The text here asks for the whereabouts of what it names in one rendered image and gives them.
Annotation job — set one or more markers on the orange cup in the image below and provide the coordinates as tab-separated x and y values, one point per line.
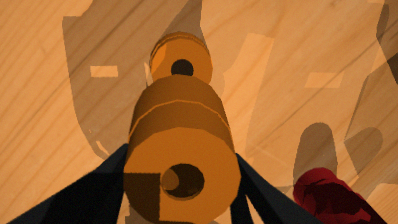
180	119
181	45

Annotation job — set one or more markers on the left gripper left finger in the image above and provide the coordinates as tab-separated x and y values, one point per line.
80	202

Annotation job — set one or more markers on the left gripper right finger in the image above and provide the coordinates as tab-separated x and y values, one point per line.
272	205

